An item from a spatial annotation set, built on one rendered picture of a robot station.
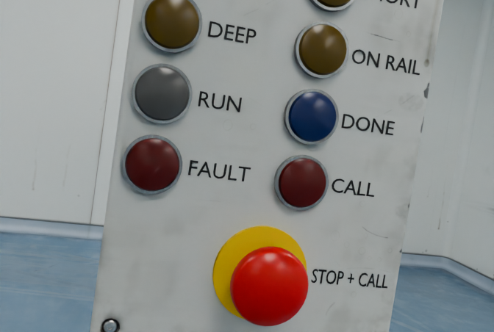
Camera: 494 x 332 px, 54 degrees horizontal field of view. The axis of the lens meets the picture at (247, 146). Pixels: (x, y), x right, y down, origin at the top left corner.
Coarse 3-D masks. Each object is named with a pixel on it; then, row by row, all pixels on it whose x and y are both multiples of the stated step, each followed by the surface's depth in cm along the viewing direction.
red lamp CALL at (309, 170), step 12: (288, 168) 26; (300, 168) 26; (312, 168) 26; (288, 180) 26; (300, 180) 26; (312, 180) 26; (324, 180) 26; (288, 192) 26; (300, 192) 26; (312, 192) 26; (300, 204) 26
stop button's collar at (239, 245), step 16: (240, 240) 26; (256, 240) 26; (272, 240) 26; (288, 240) 27; (224, 256) 26; (240, 256) 26; (304, 256) 27; (224, 272) 26; (224, 288) 26; (224, 304) 26
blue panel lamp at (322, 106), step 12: (300, 96) 26; (312, 96) 26; (324, 96) 26; (300, 108) 26; (312, 108) 26; (324, 108) 26; (300, 120) 26; (312, 120) 26; (324, 120) 26; (300, 132) 26; (312, 132) 26; (324, 132) 26
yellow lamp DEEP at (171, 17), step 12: (156, 0) 24; (168, 0) 24; (180, 0) 24; (156, 12) 24; (168, 12) 24; (180, 12) 24; (192, 12) 24; (156, 24) 24; (168, 24) 24; (180, 24) 24; (192, 24) 24; (156, 36) 24; (168, 36) 24; (180, 36) 24; (192, 36) 24
